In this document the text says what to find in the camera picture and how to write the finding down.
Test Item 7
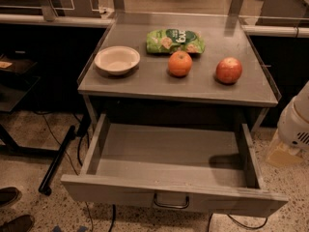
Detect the grey top drawer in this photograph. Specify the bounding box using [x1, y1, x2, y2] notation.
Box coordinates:
[61, 116, 288, 218]

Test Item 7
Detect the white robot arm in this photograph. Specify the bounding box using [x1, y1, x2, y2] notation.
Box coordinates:
[266, 81, 309, 167]

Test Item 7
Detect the red apple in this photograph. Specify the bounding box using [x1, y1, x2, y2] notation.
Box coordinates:
[215, 57, 242, 84]

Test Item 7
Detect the orange fruit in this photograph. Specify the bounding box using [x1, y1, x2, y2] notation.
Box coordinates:
[168, 51, 192, 77]

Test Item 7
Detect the grey cabinet table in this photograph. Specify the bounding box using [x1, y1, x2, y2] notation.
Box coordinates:
[78, 13, 281, 129]

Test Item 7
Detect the green snack bag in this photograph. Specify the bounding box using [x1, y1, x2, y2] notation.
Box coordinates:
[146, 29, 205, 54]

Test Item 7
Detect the white bowl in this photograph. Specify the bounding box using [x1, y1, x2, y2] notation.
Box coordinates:
[94, 46, 140, 75]

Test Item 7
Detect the black floor stand bar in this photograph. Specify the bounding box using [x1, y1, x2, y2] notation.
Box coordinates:
[39, 126, 75, 196]

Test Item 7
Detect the brown shoe lower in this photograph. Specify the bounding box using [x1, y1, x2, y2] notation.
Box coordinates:
[0, 215, 35, 232]

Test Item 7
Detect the brown shoe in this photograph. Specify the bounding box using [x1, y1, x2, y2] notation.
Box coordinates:
[0, 187, 21, 207]
[0, 215, 35, 232]

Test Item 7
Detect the brown shoe upper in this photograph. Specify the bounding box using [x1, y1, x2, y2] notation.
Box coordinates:
[0, 187, 21, 207]

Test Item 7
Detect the dark side table left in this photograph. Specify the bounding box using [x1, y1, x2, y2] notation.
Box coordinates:
[0, 55, 56, 158]

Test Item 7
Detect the black cable right floor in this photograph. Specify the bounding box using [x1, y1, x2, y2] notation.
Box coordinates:
[207, 213, 268, 232]

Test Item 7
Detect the black cable floor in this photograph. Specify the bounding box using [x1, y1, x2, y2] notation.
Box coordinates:
[207, 213, 268, 232]
[107, 204, 117, 232]

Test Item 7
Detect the black metal drawer handle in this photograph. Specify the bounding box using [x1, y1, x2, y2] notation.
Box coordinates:
[154, 193, 190, 210]

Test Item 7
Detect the black cable left floor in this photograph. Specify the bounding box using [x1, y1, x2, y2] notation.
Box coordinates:
[107, 204, 117, 232]

